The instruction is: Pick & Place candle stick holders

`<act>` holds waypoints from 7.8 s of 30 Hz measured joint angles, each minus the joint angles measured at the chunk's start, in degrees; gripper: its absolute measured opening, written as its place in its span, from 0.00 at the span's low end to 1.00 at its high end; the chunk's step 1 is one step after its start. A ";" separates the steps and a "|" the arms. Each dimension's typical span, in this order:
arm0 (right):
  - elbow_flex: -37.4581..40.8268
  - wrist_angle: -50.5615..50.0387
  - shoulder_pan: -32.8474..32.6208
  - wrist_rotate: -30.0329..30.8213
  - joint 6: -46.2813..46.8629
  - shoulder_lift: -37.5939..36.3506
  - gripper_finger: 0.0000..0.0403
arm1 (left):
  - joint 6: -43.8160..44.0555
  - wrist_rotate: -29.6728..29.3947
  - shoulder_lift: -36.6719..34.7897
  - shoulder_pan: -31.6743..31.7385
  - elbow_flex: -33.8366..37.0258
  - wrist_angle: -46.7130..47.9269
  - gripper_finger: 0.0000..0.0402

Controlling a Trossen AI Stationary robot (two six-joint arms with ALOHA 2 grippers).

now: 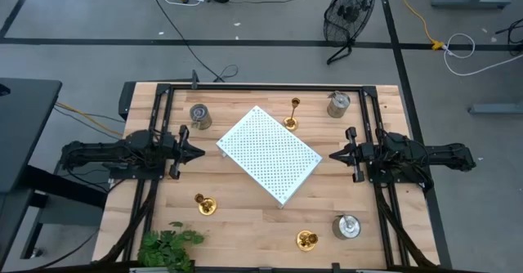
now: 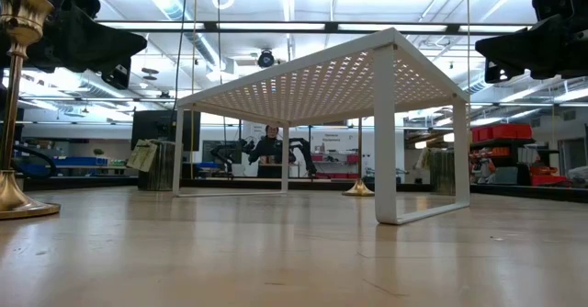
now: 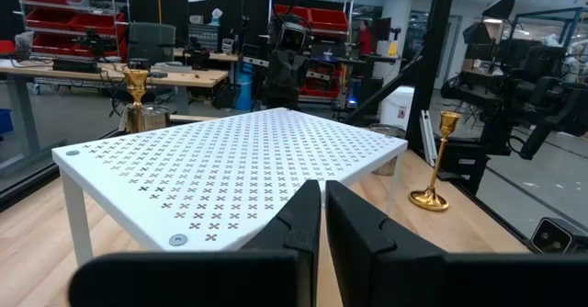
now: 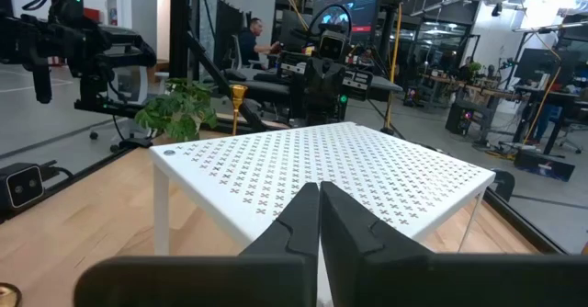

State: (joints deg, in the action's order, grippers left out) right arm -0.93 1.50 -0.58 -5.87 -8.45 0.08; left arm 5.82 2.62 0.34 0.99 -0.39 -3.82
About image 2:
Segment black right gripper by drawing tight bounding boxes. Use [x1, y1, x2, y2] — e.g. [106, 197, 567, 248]
[475, 7, 588, 84]

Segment metal rack with red bins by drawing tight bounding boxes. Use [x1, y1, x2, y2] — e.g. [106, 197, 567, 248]
[311, 153, 361, 180]
[469, 122, 573, 188]

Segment gold candlestick holder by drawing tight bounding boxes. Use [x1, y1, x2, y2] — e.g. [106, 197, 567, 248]
[342, 116, 376, 198]
[0, 0, 62, 221]

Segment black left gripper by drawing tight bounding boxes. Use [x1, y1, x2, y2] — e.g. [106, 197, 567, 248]
[27, 6, 148, 90]

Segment person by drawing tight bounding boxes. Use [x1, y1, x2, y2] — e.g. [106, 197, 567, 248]
[247, 123, 295, 179]

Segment black aluminium rig frame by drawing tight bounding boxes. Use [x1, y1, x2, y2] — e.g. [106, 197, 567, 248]
[0, 19, 588, 205]

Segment black ceiling-mounted camera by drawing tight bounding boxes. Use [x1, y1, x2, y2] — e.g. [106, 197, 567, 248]
[256, 49, 276, 69]

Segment white perforated metal shelf riser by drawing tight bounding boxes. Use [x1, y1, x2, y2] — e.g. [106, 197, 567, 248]
[172, 27, 472, 226]

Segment yellow hanging cable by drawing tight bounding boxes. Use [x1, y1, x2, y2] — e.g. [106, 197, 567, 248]
[189, 0, 198, 179]
[465, 0, 472, 92]

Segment black hanging cable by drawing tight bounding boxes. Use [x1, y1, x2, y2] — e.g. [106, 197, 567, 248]
[169, 0, 190, 127]

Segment black monitor screen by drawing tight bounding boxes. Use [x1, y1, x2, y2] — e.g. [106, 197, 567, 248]
[130, 108, 202, 152]

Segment blue storage bins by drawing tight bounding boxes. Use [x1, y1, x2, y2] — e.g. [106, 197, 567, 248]
[52, 155, 109, 168]

